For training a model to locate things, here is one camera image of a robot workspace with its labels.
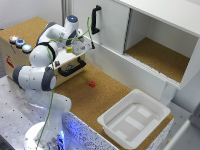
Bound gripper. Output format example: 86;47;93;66
71;37;92;56

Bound wooden drawer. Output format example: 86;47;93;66
52;53;87;88

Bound pink block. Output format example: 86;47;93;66
88;80;97;88

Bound wooden drawer box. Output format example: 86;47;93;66
0;16;86;80

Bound white sliding door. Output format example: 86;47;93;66
72;0;131;56

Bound green button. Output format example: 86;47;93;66
21;43;34;54

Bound blue button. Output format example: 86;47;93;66
15;38;26;48

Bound red button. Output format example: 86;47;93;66
8;35;19;45

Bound white cabinet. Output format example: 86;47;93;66
71;0;200;108

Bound white plastic box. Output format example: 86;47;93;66
96;88;172;150

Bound black drawer handle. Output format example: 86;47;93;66
57;56;87;78

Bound black door handle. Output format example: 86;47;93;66
90;4;102;36

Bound green cable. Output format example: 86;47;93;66
34;16;95;150

